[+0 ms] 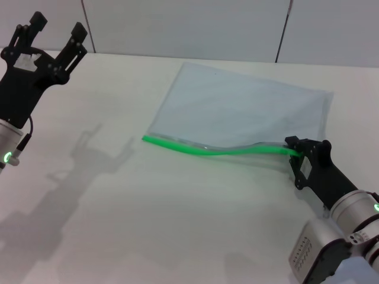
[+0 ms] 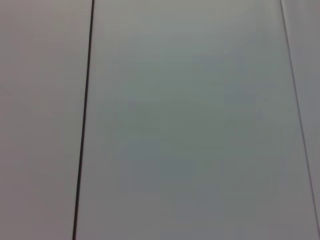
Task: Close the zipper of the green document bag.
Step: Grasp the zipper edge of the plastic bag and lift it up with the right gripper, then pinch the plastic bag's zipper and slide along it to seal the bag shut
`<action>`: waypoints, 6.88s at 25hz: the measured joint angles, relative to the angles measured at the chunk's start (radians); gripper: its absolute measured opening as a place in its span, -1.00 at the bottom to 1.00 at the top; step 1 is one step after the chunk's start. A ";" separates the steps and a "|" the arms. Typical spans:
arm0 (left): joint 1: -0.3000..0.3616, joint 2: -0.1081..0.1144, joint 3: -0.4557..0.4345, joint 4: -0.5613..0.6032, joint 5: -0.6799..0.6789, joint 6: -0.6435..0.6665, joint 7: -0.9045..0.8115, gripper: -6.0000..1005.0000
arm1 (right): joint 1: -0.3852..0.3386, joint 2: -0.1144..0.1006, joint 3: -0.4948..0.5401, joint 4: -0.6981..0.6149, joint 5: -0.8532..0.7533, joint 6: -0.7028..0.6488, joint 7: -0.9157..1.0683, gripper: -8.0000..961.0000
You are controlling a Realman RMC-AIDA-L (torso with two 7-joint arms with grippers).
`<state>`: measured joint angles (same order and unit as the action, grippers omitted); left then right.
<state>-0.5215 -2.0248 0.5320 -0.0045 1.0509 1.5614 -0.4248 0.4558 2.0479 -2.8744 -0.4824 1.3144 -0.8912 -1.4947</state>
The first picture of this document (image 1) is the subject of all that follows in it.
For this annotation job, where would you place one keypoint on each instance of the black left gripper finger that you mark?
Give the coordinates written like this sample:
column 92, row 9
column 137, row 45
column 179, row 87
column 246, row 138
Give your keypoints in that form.
column 29, row 32
column 75, row 44

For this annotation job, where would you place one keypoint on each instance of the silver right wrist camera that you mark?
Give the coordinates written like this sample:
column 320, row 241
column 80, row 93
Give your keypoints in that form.
column 314, row 251

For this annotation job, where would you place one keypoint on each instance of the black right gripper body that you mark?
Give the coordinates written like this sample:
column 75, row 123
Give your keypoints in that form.
column 328, row 177

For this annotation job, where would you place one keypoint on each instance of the clear green-zipper document bag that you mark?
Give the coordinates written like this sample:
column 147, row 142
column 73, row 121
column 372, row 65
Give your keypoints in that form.
column 237, row 112

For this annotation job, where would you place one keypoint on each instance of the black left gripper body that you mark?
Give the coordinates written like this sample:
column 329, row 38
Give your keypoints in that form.
column 20, row 88

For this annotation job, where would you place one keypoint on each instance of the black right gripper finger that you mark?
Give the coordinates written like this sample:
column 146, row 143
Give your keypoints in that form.
column 297, row 168
column 296, row 142

